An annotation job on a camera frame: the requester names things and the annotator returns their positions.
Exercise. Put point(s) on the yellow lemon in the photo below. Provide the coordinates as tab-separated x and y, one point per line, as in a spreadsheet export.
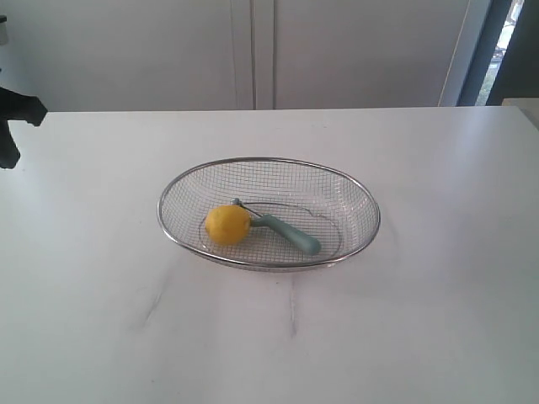
227	224

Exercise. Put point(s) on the teal handled peeler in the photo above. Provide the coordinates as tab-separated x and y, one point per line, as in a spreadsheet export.
307	244

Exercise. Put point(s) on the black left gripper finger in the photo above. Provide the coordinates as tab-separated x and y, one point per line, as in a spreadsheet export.
16	106
9	153

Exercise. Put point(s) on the oval steel mesh basket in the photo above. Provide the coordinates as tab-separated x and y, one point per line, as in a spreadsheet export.
321	201

